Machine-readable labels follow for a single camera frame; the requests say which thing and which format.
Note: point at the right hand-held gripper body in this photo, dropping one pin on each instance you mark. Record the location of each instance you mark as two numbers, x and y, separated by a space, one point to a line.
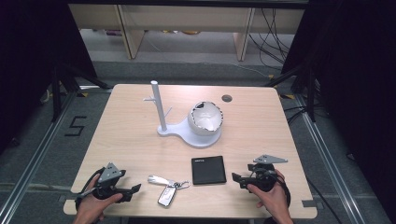
264 177

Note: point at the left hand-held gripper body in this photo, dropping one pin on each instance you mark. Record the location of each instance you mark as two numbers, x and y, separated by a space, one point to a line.
109 183

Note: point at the person's right hand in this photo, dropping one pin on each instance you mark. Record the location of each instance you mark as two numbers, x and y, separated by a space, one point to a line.
275 202

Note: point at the person's left hand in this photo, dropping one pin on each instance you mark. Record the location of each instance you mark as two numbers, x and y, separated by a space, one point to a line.
90 207

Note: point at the silver metal key tag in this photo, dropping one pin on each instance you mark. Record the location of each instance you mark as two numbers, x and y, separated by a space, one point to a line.
158 180

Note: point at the black square wallet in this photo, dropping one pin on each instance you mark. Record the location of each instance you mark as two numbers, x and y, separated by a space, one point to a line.
208 170

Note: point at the silver car key fob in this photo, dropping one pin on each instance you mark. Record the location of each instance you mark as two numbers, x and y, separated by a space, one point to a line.
167 196

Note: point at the black metal stand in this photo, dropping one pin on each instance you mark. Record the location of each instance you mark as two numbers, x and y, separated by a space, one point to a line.
62 84
306 90

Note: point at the black curtain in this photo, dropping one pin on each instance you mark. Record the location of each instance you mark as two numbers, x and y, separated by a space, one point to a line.
358 77
34 62

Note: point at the light wooden desk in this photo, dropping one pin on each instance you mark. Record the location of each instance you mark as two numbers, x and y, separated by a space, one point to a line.
186 18

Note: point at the white key stand with post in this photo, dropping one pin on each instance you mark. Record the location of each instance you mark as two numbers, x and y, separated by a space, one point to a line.
174 132

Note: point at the aluminium floor rail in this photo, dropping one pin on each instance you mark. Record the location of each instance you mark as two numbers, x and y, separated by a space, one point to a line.
34 158
330 161

